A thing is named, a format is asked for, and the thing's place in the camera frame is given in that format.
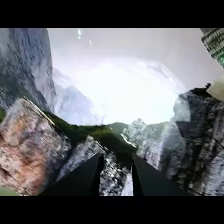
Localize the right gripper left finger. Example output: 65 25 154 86
40 152 105 197

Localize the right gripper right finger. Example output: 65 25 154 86
131 153 188 197

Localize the green checked garment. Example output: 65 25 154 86
200 28 224 69

